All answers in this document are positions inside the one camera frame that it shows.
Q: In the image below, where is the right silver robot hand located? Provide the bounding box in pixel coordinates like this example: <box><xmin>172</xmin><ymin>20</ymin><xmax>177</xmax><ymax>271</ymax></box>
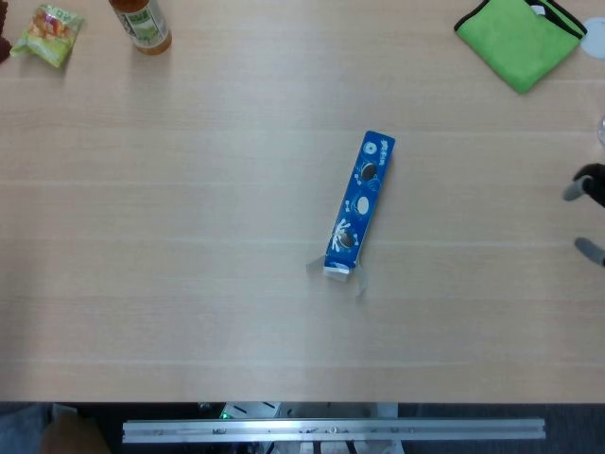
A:
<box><xmin>562</xmin><ymin>163</ymin><xmax>605</xmax><ymax>267</ymax></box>

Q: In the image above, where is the blue cookie box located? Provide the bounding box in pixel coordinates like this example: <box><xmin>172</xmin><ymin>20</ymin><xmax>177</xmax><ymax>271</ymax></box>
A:
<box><xmin>305</xmin><ymin>131</ymin><xmax>396</xmax><ymax>299</ymax></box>

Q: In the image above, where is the green microfiber cloth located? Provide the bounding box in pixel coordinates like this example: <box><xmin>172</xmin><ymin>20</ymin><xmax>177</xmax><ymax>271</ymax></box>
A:
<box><xmin>454</xmin><ymin>0</ymin><xmax>588</xmax><ymax>95</ymax></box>

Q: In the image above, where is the orange drink bottle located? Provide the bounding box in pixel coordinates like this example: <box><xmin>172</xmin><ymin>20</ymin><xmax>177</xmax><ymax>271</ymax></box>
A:
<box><xmin>108</xmin><ymin>0</ymin><xmax>173</xmax><ymax>57</ymax></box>

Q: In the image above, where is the green snack packet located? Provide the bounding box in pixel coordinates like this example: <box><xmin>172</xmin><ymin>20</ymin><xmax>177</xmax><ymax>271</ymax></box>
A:
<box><xmin>9</xmin><ymin>4</ymin><xmax>87</xmax><ymax>69</ymax></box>

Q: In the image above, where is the dark red object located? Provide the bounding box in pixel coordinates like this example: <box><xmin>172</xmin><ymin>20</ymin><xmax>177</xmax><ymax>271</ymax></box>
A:
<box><xmin>0</xmin><ymin>0</ymin><xmax>12</xmax><ymax>64</ymax></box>

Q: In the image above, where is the aluminium profile rail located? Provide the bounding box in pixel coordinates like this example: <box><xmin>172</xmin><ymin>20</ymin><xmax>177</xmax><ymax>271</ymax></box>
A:
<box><xmin>122</xmin><ymin>417</ymin><xmax>547</xmax><ymax>445</ymax></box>

